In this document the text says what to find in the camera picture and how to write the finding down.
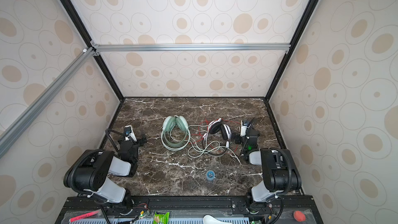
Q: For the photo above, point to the black vertical frame post right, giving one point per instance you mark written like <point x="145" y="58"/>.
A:
<point x="302" y="24"/>

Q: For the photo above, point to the black vertical frame post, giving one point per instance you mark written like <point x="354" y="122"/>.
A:
<point x="83" y="32"/>
<point x="302" y="24"/>

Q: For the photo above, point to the white spoon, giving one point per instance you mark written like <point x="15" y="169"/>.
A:
<point x="208" y="219"/>

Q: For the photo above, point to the red round button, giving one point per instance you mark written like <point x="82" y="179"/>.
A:
<point x="299" y="216"/>

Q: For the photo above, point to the small blue tape roll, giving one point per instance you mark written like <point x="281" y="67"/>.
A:
<point x="210" y="175"/>

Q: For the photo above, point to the horizontal aluminium rail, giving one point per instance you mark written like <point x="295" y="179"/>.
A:
<point x="191" y="47"/>

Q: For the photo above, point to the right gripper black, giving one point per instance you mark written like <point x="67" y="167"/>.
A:
<point x="244" y="137"/>

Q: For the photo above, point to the pink marker pen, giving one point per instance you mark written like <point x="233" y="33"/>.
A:
<point x="83" y="216"/>

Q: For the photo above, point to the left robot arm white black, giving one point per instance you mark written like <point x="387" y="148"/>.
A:
<point x="89" y="174"/>

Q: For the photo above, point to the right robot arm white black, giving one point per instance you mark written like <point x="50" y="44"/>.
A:
<point x="280" y="175"/>

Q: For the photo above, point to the black vertical frame post left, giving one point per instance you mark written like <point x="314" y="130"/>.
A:
<point x="83" y="32"/>

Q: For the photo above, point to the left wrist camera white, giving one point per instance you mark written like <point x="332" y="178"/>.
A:
<point x="129" y="133"/>

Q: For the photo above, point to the diagonal aluminium rail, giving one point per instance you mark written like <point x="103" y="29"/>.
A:
<point x="17" y="128"/>

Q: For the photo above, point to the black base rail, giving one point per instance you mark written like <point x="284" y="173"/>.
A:
<point x="230" y="205"/>

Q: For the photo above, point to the green snack packet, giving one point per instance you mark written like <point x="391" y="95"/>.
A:
<point x="161" y="218"/>

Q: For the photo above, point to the white black red headphones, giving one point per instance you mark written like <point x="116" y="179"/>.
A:
<point x="219" y="126"/>

